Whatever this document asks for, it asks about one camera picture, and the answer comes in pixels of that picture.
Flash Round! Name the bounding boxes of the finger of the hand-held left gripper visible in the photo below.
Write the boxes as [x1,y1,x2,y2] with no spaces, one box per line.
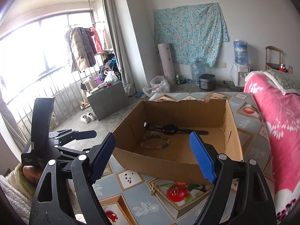
[48,130,98,146]
[55,145,94,164]

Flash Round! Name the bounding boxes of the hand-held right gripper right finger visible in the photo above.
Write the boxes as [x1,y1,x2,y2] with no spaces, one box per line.
[189,132,276,225]

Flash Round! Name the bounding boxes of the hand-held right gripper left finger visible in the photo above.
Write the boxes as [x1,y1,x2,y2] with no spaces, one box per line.
[29,132,116,225]

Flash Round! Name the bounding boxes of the cardboard box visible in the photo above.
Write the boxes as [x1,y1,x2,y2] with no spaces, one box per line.
[112,98,243,185]

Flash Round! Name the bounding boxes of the pink strap digital watch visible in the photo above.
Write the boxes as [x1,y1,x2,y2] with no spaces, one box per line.
[144,121,209,136]

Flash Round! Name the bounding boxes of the multicoloured bead bracelet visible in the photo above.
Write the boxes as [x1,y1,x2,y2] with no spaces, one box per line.
[140,133,171,150]

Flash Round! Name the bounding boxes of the person's left forearm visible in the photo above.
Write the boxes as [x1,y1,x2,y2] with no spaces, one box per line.
[0,162,41,225]

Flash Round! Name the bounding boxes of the person's left hand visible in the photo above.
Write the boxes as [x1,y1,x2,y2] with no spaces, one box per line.
[22,165,44,186]

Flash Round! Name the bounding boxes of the metal window railing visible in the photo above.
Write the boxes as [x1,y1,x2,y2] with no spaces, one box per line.
[5,66,113,132]

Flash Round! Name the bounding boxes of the grey cabinet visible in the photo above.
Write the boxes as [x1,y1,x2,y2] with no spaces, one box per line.
[86,81,129,121]

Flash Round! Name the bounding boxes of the cream jug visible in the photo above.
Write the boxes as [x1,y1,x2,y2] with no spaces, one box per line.
[84,77,94,91]

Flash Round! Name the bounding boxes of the fruit print tablecloth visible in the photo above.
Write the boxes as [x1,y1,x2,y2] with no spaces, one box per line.
[92,92,276,225]

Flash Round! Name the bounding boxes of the pile of clothes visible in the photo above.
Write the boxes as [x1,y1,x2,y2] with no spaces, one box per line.
[98,54,121,82]

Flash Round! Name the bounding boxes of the grey rice cooker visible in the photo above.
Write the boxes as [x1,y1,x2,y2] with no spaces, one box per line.
[199,74,215,91]

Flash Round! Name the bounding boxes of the row of hanging coats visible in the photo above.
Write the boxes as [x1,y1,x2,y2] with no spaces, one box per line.
[63,27,110,73]

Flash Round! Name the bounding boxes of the pink floral blanket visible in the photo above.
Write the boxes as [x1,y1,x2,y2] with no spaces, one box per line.
[244,71,300,222]

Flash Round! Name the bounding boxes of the clear empty water jug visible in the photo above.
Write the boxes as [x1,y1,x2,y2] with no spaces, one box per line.
[190,62,207,86]

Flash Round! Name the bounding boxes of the white plastic bag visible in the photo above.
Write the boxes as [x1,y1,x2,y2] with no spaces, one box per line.
[143,76,171,97]

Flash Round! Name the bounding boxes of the white water dispenser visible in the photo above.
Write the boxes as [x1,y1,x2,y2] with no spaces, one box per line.
[231,63,251,87]

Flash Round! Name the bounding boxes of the pink rolled mat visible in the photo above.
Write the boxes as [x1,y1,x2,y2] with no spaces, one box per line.
[157,43,176,86]

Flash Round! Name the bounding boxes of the grey curtain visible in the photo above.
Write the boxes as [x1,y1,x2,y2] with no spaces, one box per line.
[102,0,139,96]

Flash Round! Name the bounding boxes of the grey lace cover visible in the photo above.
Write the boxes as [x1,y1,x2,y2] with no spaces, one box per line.
[245,69,300,96]

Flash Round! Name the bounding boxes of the wooden chair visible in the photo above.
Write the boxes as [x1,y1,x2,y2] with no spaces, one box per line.
[265,46,283,71]

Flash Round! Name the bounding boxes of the ceiling clothes drying rack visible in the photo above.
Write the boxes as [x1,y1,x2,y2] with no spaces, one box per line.
[63,0,105,29]

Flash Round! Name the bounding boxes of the teal floral wall cloth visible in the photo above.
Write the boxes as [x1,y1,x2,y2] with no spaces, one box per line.
[153,3,230,68]

